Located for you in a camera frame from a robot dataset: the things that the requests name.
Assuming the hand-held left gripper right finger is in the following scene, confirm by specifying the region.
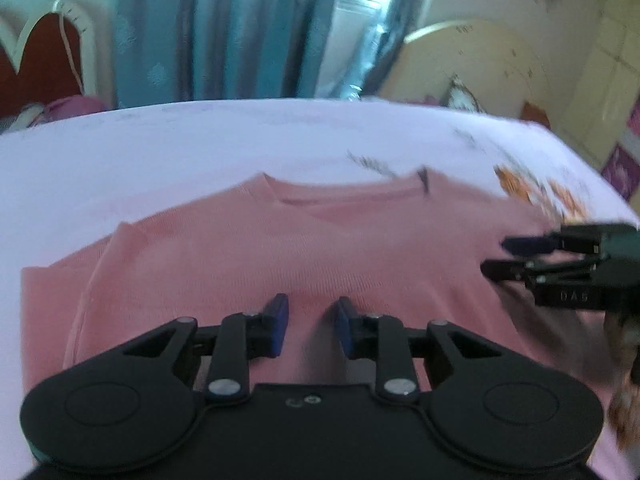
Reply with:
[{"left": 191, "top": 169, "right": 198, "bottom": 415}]
[{"left": 332, "top": 296, "right": 503, "bottom": 403}]

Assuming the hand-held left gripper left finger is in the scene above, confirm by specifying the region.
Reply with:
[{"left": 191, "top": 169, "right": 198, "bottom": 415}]
[{"left": 120, "top": 292, "right": 292, "bottom": 403}]

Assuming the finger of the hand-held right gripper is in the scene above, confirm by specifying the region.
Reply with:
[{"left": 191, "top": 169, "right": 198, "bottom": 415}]
[
  {"left": 501, "top": 234, "right": 563, "bottom": 257},
  {"left": 480, "top": 255, "right": 608, "bottom": 287}
]

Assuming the pink sweater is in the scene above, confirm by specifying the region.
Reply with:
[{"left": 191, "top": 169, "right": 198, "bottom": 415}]
[{"left": 21, "top": 172, "right": 616, "bottom": 411}]

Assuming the pink clothes pile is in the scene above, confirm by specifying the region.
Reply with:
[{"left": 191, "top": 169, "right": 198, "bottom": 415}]
[{"left": 42, "top": 95, "right": 108, "bottom": 122}]

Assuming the purple patterned cloth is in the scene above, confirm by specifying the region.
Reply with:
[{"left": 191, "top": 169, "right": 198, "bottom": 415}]
[{"left": 600, "top": 110, "right": 640, "bottom": 196}]

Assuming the orange printed pillow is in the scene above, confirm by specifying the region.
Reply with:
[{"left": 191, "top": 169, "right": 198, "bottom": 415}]
[{"left": 520, "top": 102, "right": 551, "bottom": 128}]

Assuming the brown printed pillow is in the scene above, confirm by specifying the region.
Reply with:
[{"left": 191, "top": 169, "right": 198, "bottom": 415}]
[{"left": 445, "top": 77, "right": 486, "bottom": 111}]

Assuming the cream wardrobe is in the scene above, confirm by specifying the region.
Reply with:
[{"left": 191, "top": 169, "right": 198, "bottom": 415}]
[{"left": 560, "top": 5, "right": 640, "bottom": 166}]

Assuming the cream round headboard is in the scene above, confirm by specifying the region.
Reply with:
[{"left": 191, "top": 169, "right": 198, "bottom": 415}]
[{"left": 375, "top": 20, "right": 581, "bottom": 131}]

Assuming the floral bed sheet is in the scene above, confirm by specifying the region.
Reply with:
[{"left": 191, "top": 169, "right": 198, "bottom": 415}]
[{"left": 0, "top": 97, "right": 640, "bottom": 480}]

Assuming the tied blue curtain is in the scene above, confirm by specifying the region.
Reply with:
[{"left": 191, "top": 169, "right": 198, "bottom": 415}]
[{"left": 350, "top": 0, "right": 443, "bottom": 98}]

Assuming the bright window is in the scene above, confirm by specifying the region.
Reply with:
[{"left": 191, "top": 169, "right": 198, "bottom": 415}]
[{"left": 315, "top": 0, "right": 401, "bottom": 98}]

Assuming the wide blue curtain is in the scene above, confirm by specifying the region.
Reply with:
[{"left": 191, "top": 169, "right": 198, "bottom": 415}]
[{"left": 112, "top": 0, "right": 346, "bottom": 106}]

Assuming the white cable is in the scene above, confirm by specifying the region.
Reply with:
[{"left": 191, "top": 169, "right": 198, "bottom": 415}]
[{"left": 52, "top": 0, "right": 86, "bottom": 98}]

